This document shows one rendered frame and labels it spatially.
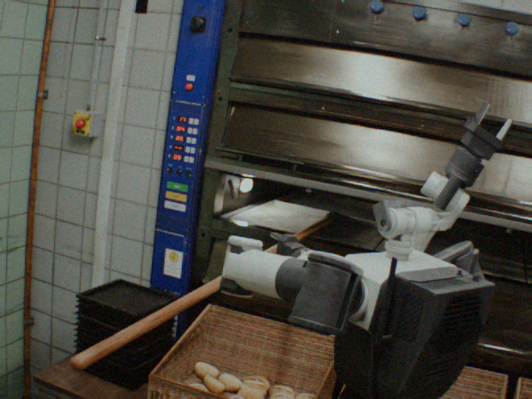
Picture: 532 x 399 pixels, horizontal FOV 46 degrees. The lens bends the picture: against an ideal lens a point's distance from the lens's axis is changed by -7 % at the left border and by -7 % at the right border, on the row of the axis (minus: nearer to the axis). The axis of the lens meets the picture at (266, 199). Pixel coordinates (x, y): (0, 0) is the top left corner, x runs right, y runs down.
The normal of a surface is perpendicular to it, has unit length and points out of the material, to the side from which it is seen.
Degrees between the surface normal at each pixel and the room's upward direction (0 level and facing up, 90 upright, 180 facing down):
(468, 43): 90
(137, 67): 90
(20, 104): 90
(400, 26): 90
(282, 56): 68
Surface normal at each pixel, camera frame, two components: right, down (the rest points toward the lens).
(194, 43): -0.35, 0.13
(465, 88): -0.28, -0.21
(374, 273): -0.44, -0.73
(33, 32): 0.93, 0.19
